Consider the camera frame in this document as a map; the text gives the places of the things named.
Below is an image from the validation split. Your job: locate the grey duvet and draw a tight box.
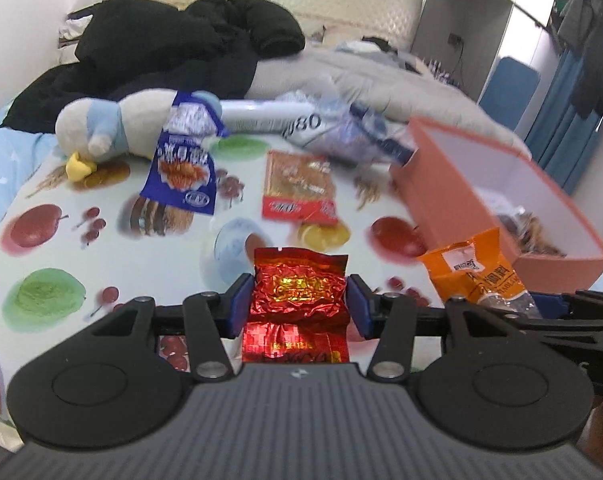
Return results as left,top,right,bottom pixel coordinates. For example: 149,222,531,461
246,47,532,161

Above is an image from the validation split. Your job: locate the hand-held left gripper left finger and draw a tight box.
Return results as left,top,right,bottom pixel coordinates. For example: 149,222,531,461
88,274,254,383

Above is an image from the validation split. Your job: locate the pile of clothes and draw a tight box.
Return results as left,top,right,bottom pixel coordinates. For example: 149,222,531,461
56,10,94,51

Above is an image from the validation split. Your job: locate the fruit-print tablecloth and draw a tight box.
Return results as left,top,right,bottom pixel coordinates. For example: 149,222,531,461
0,130,532,411

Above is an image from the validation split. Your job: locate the blue star bedsheet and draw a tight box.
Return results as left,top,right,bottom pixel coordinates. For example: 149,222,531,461
0,102,67,241

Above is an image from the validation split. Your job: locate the grey plaid shirt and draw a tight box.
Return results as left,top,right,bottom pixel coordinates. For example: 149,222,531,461
336,40,397,56

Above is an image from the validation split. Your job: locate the blue chair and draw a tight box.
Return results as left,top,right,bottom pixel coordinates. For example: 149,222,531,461
479,56,541,136

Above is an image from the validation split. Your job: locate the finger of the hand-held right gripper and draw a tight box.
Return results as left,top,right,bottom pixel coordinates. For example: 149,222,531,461
511,316,603,347
531,287,603,321

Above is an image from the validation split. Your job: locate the red foil snack packet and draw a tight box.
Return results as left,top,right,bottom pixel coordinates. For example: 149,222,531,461
241,246,351,365

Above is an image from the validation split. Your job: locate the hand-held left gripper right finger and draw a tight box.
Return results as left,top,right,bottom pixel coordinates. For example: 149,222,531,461
349,275,512,383

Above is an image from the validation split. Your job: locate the blue curtain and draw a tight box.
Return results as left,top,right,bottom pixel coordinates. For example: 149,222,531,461
524,50,603,196

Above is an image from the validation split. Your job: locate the clear brown snack packet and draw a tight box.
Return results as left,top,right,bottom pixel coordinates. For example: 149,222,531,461
261,150,339,226

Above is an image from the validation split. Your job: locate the dark hanging garment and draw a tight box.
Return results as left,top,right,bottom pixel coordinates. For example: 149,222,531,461
571,0,603,118

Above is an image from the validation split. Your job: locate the black puffer jacket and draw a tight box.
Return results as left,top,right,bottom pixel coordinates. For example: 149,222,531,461
0,0,307,133

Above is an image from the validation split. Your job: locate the clear plastic bag blue print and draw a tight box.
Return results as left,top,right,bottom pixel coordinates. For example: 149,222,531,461
276,77,417,168

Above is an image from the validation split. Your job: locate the white and blue plush toy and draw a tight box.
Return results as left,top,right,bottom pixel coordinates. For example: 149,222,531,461
55,87,227,181

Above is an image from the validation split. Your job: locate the white tube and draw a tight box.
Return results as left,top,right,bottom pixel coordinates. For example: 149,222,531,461
218,100,315,133

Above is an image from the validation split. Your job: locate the pink cardboard box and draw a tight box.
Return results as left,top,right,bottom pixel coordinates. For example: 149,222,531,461
389,116,603,291

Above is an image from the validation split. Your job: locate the group of small bottles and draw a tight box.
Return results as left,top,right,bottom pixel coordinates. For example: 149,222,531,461
424,57,462,86

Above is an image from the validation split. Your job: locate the grey wardrobe cabinet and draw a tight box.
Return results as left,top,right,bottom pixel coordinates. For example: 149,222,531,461
411,0,565,106

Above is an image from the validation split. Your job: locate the blue snack bag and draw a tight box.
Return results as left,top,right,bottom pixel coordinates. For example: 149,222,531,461
138,91,232,216

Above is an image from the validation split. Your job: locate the grey hanging jacket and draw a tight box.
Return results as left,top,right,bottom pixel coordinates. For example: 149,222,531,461
556,0,603,51

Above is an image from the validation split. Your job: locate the black garment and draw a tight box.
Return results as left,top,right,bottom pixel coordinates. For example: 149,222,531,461
361,35,417,68

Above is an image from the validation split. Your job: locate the orange snack packet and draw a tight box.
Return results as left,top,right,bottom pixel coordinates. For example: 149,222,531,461
416,227,542,318

